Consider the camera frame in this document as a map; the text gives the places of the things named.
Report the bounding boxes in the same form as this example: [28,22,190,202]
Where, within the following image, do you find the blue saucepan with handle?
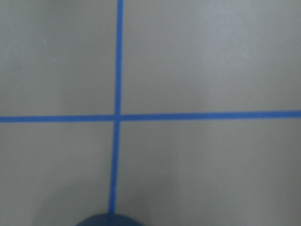
[76,213,143,226]

